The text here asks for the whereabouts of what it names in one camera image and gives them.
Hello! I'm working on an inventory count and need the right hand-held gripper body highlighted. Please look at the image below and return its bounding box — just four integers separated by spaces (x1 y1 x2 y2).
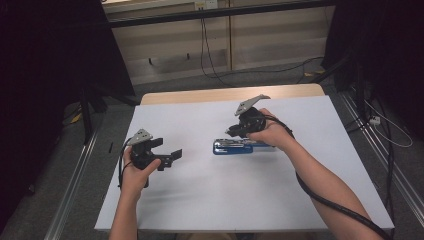
233 94 272 138

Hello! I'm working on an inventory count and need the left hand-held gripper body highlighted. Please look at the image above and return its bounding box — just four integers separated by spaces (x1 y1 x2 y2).
126 128 167 172

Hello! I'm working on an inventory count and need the blue stapler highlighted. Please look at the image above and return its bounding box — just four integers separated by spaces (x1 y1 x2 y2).
212 137 278 156

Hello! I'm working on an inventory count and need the person's right hand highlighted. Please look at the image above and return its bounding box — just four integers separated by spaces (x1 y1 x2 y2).
246 107 297 151

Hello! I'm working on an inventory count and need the person's left hand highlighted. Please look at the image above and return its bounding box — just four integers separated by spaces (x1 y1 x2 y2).
120 146 162 201

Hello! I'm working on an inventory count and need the wooden table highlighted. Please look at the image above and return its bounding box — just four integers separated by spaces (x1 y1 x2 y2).
139 83 326 106

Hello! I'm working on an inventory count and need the white table board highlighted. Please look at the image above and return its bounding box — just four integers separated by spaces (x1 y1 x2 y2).
94 95 395 234

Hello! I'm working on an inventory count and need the black metal stand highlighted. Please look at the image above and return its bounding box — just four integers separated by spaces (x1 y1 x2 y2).
312 52 368 118
79 83 142 146

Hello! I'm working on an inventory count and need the light wooden cabinet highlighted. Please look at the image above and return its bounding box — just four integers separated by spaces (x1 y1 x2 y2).
102 0 336 86

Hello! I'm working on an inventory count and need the black horizontal bar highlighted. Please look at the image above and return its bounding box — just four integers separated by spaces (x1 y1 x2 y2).
108 0 337 29

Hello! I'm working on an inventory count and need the black curtain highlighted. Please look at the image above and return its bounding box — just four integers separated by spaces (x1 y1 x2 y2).
0 0 136 228
323 0 424 143

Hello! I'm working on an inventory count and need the white power strip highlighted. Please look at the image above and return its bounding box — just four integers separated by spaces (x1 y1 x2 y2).
194 0 220 11

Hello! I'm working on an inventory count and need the left hand-held gripper black cable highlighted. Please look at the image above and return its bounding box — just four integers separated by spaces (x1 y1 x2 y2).
117 137 133 190

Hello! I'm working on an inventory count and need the hand-held gripper black cable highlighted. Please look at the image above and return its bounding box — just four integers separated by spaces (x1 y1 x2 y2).
117 137 133 190
263 113 394 240

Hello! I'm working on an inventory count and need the black floor cable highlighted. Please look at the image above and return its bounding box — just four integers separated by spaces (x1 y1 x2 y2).
229 55 325 85

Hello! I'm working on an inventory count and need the aluminium floor rail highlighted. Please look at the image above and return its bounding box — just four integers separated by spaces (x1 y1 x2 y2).
339 92 424 219
44 128 100 240

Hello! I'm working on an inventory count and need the black hanging cable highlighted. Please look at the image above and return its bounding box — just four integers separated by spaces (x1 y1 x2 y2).
198 9 235 88

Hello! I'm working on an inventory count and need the right hand-held gripper black cable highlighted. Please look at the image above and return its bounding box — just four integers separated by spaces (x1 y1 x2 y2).
263 113 394 240

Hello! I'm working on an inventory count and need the black cable bundle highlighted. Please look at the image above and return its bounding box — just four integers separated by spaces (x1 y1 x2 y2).
344 94 398 240

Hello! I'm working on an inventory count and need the white cable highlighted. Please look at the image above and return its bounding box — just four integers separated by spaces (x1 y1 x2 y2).
364 99 414 149

